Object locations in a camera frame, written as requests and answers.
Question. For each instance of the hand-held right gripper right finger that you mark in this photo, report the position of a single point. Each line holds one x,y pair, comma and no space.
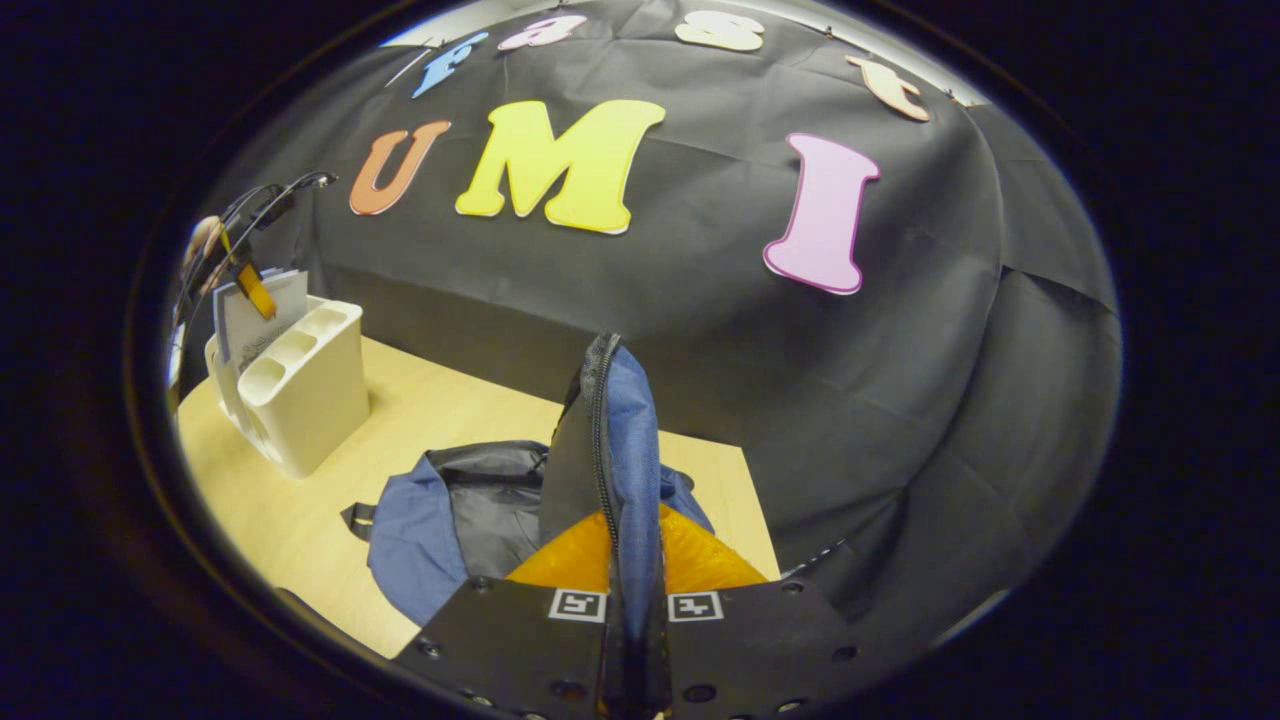
750,645

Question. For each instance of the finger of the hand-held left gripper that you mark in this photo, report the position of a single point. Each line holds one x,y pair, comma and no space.
257,292

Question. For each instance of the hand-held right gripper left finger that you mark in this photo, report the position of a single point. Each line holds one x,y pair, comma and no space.
510,645

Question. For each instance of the white book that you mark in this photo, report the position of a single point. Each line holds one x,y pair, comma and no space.
288,305

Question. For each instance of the white plastic bookshelf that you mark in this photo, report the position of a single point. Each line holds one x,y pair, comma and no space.
320,400

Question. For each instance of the blue schoolbag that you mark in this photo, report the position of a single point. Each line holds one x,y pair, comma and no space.
420,540

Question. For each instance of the black backdrop cloth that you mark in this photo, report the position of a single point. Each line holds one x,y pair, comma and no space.
700,330

